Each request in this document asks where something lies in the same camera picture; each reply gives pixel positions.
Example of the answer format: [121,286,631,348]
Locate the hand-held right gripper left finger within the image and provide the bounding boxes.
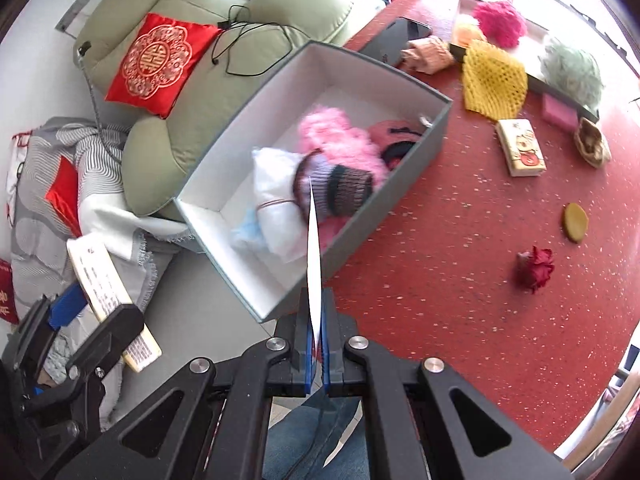
[55,287,322,480]

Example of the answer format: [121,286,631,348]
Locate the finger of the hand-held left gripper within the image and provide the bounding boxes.
[65,305,146,391]
[20,282,89,334]

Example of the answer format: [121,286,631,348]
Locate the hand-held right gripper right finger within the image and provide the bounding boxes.
[322,289,577,480]

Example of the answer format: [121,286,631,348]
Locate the white tan printed box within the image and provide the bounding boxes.
[67,237,162,374]
[494,118,547,177]

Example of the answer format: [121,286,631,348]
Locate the white paper card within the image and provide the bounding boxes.
[305,175,324,342]

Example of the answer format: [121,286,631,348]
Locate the white plastic bag bundle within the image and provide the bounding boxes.
[250,147,322,262]

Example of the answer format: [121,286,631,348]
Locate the purple brown knitted sock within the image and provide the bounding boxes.
[292,152,374,222]

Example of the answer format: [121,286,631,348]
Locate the grey cardboard box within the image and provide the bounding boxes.
[172,40,454,324]

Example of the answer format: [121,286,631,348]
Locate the pink navy knitted hat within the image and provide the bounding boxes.
[369,119,429,169]

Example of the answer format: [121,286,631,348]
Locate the red bag with gold print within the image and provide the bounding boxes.
[0,259,21,326]

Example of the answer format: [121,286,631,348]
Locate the grey striped blanket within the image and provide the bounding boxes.
[9,117,187,413]

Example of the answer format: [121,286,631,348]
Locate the person's jeans legs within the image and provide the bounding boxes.
[262,385,372,480]

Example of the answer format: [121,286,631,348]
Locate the red packet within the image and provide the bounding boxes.
[45,155,84,239]

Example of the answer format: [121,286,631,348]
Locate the light blue fluffy ball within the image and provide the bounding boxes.
[230,210,267,249]

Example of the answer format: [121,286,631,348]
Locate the green sofa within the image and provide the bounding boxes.
[74,0,357,222]

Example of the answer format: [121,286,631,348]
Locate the pink fluffy ball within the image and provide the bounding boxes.
[297,105,391,192]

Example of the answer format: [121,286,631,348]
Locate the dark red rose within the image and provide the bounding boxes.
[517,246,556,294]

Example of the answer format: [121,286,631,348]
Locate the red embroidered cushion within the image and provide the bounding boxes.
[104,12,224,120]

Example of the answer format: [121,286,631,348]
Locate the yellow round sponge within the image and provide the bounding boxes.
[562,202,590,244]

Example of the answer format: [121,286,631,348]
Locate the peach cloth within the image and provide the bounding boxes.
[402,37,456,75]

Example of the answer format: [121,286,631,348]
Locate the yellow foam net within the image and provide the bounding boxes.
[462,40,529,122]

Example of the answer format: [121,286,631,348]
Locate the black phone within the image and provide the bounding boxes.
[359,16,434,69]

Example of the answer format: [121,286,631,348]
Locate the brown knitted pouch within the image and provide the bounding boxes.
[573,117,612,169]

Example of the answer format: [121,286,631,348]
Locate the orange fluffy ball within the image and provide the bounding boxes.
[452,14,486,49]

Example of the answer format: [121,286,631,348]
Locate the magenta fluffy ball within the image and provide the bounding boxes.
[472,0,527,51]

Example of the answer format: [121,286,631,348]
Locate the green fluffy ball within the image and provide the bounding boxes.
[539,37,604,112]

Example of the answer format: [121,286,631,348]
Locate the grey braided cable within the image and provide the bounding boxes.
[75,41,127,167]

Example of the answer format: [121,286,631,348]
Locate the grey metal wall plate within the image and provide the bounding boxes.
[54,0,96,37]

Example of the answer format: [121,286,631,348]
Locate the black cable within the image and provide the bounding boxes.
[212,5,307,77]

